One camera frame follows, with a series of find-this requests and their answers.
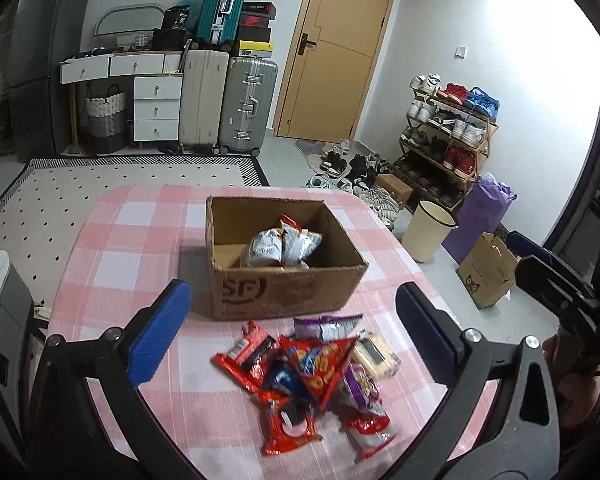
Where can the pile of loose shoes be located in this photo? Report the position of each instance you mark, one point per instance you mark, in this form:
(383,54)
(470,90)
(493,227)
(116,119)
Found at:
(350,170)

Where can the arched white frame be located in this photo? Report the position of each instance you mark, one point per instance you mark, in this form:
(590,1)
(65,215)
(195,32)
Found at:
(130,7)

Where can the wooden shoe rack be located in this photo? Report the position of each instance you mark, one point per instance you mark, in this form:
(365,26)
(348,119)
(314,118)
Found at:
(484,152)

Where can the orange triangular snack packet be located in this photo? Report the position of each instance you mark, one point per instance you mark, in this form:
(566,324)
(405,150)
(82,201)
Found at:
(315,365)

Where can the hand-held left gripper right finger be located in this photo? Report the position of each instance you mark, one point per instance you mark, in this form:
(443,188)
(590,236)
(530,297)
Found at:
(425,332)

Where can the black bag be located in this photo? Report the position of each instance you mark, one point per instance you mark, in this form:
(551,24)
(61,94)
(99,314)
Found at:
(170,40)

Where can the small brown cardboard box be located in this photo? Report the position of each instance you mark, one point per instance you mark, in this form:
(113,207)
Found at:
(395,187)

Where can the yellow black shoe box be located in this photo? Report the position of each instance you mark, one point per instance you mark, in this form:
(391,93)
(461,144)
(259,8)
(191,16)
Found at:
(252,49)

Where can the grey white appliance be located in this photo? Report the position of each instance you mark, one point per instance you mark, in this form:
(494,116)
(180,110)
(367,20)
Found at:
(2,310)

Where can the purple white snack packet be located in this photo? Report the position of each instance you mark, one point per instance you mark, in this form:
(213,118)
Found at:
(325,327)

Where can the red black shoe box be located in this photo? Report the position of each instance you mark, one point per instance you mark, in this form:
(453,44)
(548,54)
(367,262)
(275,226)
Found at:
(255,21)

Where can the silver suitcase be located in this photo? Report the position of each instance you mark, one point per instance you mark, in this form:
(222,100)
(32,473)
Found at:
(247,105)

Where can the beige suitcase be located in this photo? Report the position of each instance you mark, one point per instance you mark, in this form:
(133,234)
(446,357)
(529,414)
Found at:
(202,100)

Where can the wooden door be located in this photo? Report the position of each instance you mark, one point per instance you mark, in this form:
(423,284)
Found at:
(340,60)

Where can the white desk with drawers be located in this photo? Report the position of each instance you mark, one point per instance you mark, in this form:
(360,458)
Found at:
(157,87)

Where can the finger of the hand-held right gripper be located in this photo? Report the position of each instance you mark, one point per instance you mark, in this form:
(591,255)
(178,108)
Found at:
(525,245)
(550,285)

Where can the person's right hand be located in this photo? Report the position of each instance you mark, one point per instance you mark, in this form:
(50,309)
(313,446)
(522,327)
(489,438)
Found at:
(565,385)

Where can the grey door mat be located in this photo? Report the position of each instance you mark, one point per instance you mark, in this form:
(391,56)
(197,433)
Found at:
(312,152)

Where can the white light switch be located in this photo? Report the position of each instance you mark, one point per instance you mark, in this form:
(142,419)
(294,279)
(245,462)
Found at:
(460,51)

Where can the assorted sneakers group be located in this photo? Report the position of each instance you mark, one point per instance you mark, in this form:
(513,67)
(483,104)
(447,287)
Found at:
(460,130)

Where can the black printed box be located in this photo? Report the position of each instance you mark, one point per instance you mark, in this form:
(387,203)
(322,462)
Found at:
(175,17)

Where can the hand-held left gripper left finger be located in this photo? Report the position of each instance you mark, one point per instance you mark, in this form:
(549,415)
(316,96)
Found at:
(157,332)

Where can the red white snack packet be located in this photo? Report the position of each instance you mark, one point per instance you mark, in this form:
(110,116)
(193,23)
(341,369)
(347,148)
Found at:
(370,435)

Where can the pink checked tablecloth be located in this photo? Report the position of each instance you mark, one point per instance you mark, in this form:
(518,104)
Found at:
(130,260)

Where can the grey white laundry basket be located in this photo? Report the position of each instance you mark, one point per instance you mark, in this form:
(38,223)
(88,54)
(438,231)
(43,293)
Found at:
(105,115)

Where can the blue cookie packet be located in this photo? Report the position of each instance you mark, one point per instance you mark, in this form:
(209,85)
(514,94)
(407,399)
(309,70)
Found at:
(280,377)

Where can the grey refrigerator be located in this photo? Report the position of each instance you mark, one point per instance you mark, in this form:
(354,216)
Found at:
(45,60)

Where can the red cookie packet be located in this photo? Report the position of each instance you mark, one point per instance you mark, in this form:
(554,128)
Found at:
(287,425)

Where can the person's right forearm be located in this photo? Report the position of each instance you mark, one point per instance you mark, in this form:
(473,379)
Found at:
(582,435)

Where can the white dotted rug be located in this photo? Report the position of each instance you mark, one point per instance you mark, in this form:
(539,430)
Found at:
(45,200)

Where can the cream trash bin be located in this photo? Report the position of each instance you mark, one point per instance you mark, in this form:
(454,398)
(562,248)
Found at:
(425,235)

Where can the yellow cracker packet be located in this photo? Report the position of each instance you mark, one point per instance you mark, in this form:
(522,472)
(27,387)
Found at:
(375,355)

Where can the small white basket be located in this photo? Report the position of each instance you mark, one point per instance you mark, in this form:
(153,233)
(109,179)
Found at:
(142,40)

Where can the purple bag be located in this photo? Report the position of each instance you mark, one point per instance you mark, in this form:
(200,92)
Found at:
(480,215)

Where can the teal suitcase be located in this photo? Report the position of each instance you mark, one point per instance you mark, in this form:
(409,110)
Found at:
(222,5)

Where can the purple candy packet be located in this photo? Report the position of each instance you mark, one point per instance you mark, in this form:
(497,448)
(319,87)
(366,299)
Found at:
(362,390)

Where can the cat print cardboard box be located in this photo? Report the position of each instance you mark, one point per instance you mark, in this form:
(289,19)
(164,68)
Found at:
(487,275)

